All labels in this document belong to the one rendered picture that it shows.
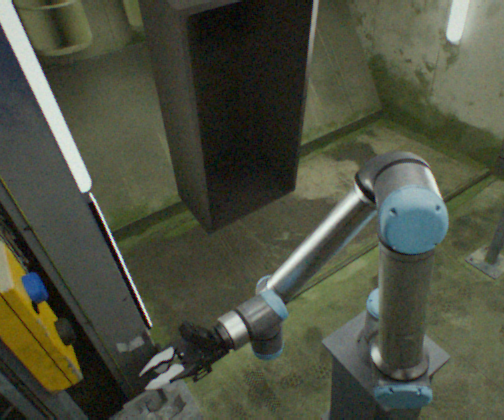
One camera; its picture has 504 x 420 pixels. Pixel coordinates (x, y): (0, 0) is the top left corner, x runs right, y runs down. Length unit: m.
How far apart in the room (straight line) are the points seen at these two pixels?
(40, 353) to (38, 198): 0.54
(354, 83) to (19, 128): 3.14
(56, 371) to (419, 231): 0.66
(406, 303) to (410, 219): 0.25
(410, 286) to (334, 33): 3.17
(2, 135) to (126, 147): 1.91
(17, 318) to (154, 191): 2.34
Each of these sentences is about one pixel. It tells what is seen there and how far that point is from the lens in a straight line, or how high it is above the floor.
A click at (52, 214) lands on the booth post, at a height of 1.29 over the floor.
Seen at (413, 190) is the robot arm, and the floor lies 1.49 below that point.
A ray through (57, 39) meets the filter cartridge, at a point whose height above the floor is 1.34.
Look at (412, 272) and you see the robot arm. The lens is 0.88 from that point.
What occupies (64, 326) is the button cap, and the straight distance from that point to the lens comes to 0.79.
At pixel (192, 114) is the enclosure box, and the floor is 1.24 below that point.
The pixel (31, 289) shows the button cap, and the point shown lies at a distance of 0.71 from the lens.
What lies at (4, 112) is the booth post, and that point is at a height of 1.59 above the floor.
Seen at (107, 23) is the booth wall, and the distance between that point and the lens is 3.07.
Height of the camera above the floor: 1.95
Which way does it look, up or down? 40 degrees down
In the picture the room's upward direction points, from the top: 7 degrees counter-clockwise
